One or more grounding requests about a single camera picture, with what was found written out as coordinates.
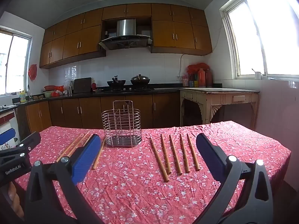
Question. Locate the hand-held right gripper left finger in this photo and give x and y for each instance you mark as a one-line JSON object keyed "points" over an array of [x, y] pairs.
{"points": [[85, 159]]}

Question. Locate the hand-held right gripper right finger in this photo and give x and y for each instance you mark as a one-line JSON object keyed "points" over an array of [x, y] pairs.
{"points": [[211, 162]]}

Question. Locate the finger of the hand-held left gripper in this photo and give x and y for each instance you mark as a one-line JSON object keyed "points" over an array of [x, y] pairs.
{"points": [[7, 136], [28, 142]]}

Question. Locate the wooden chopstick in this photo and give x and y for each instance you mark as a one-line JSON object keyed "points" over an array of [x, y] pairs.
{"points": [[193, 152], [175, 155], [184, 153], [69, 147], [159, 159], [83, 143], [78, 142], [165, 154], [99, 154]]}

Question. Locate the person's left hand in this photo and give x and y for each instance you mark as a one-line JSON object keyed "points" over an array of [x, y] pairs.
{"points": [[15, 200]]}

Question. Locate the yellow dish soap bottle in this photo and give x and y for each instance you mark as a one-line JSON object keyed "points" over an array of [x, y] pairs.
{"points": [[23, 97]]}

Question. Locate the kitchen faucet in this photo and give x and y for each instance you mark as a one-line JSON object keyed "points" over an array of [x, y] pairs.
{"points": [[29, 91]]}

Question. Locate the white green basin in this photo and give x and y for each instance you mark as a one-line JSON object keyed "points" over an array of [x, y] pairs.
{"points": [[48, 94]]}

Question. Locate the red basin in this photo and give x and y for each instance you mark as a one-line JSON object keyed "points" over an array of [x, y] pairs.
{"points": [[50, 88]]}

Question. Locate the crumpled red bag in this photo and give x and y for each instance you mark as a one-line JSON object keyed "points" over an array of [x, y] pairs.
{"points": [[58, 91]]}

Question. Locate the red floral tablecloth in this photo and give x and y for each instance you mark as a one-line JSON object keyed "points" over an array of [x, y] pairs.
{"points": [[140, 191]]}

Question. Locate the cream carved side table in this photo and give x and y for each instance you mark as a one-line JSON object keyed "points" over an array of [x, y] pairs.
{"points": [[219, 98]]}

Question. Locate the hanging red plastic bag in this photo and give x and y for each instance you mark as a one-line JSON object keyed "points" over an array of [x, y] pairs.
{"points": [[32, 71]]}

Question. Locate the small sliding window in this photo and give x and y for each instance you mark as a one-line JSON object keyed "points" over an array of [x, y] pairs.
{"points": [[14, 63]]}

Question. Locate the small red bottle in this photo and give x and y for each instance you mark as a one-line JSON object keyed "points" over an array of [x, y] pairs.
{"points": [[94, 85]]}

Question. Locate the dark brown cutting board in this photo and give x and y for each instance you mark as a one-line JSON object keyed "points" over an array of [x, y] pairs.
{"points": [[82, 85]]}

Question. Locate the gas stove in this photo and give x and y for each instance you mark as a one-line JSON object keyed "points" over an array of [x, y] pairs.
{"points": [[128, 89]]}

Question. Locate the dark red bottle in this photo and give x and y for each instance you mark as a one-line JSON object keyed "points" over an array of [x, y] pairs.
{"points": [[209, 78]]}

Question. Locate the pink box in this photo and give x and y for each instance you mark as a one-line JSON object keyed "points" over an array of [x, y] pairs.
{"points": [[185, 81]]}

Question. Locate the black wok with lid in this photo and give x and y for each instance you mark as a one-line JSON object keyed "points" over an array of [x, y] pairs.
{"points": [[140, 80]]}

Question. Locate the white cup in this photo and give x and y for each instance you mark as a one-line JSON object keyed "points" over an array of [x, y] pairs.
{"points": [[257, 75]]}

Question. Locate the steel range hood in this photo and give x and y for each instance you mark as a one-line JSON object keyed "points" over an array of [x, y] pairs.
{"points": [[126, 28]]}

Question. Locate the large sliding window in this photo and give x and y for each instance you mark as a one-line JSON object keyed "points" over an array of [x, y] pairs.
{"points": [[261, 32]]}

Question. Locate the wall socket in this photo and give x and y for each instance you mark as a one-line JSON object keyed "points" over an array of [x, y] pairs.
{"points": [[179, 77]]}

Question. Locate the wooden wall cabinet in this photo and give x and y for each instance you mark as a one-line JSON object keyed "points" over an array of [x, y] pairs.
{"points": [[175, 35], [126, 10], [70, 44]]}

